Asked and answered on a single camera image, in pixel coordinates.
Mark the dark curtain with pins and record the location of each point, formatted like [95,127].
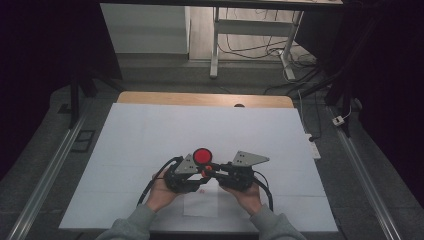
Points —
[40,66]
[383,83]

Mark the person's left hand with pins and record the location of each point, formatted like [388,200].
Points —
[158,193]

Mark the metal floor rail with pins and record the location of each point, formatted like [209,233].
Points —
[366,180]
[46,180]

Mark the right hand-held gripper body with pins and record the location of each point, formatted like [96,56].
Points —
[238,176]

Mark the white power strip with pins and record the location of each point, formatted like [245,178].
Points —
[313,148]

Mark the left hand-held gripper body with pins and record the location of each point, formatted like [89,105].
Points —
[181,178]

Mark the black metal stand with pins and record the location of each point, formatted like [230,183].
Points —
[75,100]

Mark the person's right hand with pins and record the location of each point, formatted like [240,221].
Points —
[248,200]

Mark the black floor plate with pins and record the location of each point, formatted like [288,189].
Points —
[83,140]

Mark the small white adapter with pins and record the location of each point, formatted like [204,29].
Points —
[338,120]

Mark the white metal frame desk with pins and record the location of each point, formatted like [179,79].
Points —
[253,27]

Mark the orange stamp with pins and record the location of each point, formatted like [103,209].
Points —
[207,170]

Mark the round red ink pad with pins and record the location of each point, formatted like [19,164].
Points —
[202,156]

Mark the large white table cover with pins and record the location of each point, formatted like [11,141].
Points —
[150,133]

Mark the small white paper sheet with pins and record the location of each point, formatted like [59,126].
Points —
[200,203]

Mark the white cabinet panel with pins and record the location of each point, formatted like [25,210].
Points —
[143,28]

